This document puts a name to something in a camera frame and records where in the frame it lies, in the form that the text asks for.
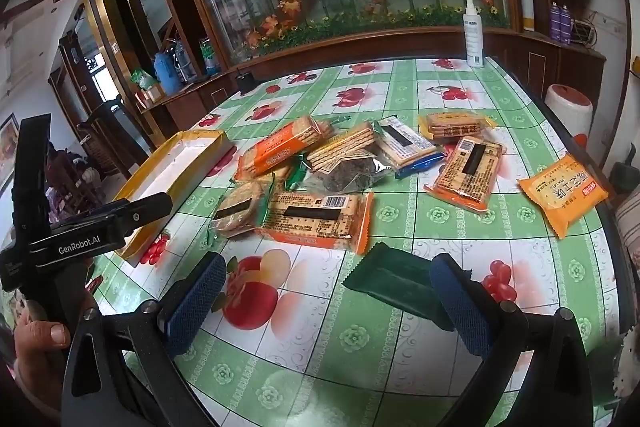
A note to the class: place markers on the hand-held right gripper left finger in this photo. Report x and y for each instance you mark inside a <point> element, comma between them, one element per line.
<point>195,302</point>

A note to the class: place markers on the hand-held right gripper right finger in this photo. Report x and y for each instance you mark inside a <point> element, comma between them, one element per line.
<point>462,307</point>

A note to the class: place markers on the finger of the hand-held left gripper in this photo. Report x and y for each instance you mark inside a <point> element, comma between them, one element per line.
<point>145,211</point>
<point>92,213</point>

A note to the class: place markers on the yellow cardboard box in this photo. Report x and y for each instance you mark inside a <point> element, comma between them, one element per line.
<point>185,157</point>

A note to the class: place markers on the dark green snack packet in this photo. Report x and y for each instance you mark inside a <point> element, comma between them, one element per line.
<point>390,279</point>

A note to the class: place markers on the round cracker packet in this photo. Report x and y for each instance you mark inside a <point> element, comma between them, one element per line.
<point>237,207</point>

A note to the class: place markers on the orange packet with black bar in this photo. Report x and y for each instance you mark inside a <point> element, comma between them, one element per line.
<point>470,172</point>

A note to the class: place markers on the green square cracker packet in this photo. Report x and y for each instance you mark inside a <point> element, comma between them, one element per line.
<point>275,149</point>
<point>345,146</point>

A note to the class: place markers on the large orange cracker packet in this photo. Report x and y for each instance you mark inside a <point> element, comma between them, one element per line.
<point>320,222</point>

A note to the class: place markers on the orange bread packet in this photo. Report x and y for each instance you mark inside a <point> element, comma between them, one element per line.
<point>562,194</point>

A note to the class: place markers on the blue-edged cracker packet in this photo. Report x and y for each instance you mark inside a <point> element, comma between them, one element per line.
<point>407,147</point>

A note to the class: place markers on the clear packet of dark snack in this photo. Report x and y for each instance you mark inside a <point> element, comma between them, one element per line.
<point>350,178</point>

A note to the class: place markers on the yellow-orange biscuit packet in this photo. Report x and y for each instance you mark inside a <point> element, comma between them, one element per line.
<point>452,127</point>

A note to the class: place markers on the person's left hand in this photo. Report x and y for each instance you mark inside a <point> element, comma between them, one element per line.
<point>40,342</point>

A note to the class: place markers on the dark wooden chair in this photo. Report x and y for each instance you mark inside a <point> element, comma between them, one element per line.
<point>67,179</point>

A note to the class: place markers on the green fruit-print tablecloth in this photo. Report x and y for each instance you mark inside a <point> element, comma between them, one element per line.
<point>400,209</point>

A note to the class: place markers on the small cardboard box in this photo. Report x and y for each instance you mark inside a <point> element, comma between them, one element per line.
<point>151,94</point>

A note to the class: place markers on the green plastic bag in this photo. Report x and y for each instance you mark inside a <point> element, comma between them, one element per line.
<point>143,80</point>

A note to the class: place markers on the blue thermos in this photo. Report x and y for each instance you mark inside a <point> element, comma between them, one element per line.
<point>167,74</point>

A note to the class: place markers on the silver thermos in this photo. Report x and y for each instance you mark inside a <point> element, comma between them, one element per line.
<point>184,63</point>

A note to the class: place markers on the small black container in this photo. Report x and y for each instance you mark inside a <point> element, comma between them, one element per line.
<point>246,83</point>

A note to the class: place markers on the water bottle with green label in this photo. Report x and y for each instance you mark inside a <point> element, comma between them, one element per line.
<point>208,57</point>

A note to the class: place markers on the striped cushion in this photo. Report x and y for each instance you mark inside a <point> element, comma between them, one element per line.
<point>630,222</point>

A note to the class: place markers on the gold-trimmed wooden arch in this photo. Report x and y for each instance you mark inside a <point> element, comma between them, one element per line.
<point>97,22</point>

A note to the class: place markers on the white and red stool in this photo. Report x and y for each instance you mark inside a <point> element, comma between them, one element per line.
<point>567,104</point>

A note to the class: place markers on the wooden display cabinet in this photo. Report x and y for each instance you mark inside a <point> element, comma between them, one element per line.
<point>400,44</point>

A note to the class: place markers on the white spray bottle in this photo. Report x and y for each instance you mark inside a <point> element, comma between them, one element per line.
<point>473,37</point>

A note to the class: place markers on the purple bottle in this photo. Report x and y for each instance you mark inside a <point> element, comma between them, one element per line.
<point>555,24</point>
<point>566,26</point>

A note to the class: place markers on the framed wall picture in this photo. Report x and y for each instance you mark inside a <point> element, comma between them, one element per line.
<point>7,147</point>

